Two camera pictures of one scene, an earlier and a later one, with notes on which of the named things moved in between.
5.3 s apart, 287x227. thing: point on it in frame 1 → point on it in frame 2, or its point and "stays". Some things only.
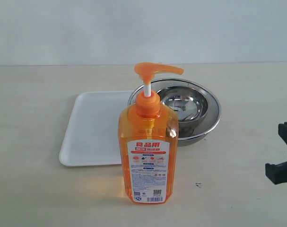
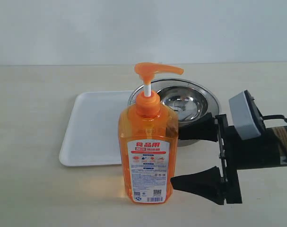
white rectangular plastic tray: [91, 136] stays
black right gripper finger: [286, 131] → [208, 128]
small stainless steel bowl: [190, 102] stays
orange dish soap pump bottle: [148, 143] stays
